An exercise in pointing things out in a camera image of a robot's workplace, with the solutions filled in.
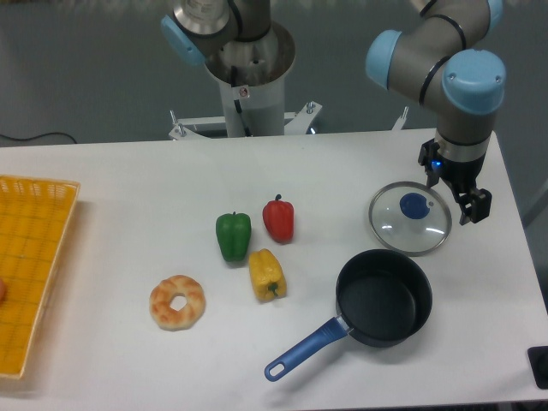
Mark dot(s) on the yellow plastic basket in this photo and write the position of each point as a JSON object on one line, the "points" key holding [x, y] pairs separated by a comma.
{"points": [[35, 216]]}

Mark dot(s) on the glazed donut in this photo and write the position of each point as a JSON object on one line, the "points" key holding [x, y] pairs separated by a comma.
{"points": [[177, 303]]}

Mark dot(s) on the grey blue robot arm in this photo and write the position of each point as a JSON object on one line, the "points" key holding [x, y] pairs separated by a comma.
{"points": [[436, 65]]}

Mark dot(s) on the black device at table edge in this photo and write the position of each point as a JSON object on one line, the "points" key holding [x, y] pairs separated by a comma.
{"points": [[538, 359]]}

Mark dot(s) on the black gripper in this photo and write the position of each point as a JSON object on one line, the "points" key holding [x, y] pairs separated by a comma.
{"points": [[460, 176]]}

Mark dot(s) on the green bell pepper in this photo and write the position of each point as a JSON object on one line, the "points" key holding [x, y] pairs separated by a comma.
{"points": [[233, 232]]}

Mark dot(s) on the dark saucepan blue handle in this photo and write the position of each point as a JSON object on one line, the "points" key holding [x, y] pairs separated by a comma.
{"points": [[382, 299]]}

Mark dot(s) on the yellow bell pepper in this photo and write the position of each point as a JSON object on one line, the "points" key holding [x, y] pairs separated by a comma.
{"points": [[266, 274]]}

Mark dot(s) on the red bell pepper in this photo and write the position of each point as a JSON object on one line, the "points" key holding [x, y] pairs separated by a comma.
{"points": [[279, 219]]}

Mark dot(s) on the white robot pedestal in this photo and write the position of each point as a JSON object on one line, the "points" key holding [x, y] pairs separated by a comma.
{"points": [[251, 81]]}

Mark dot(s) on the glass lid blue knob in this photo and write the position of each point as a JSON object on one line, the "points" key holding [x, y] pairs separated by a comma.
{"points": [[409, 218]]}

